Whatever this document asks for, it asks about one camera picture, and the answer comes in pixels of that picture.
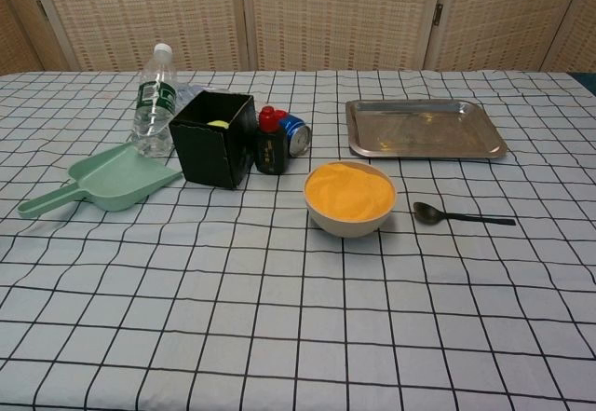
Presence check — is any black plastic spoon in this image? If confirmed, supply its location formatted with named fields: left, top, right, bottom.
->
left=413, top=201, right=517, bottom=226

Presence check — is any orange bowl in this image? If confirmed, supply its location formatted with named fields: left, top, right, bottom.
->
left=304, top=160, right=397, bottom=240

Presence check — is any stainless steel tray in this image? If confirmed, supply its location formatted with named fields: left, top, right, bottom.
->
left=345, top=99, right=508, bottom=160

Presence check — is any black ink bottle red cap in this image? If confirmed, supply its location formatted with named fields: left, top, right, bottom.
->
left=253, top=105, right=292, bottom=175

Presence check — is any blue drink can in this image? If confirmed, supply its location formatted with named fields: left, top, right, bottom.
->
left=278, top=113, right=311, bottom=158

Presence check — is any black open cardboard box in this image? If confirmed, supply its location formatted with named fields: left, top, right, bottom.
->
left=168, top=89, right=256, bottom=191

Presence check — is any blue checkered tablecloth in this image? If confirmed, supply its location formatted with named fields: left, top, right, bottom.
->
left=0, top=69, right=596, bottom=411

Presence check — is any clear bottle green label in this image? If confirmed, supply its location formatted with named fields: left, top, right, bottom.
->
left=131, top=43, right=179, bottom=158

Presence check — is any green plastic dustpan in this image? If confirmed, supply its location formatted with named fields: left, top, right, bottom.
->
left=17, top=143, right=183, bottom=219

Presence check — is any woven folding screen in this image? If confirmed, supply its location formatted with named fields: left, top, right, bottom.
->
left=0, top=0, right=596, bottom=76

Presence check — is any blue padded table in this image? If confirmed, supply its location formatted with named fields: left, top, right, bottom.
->
left=571, top=69, right=596, bottom=91

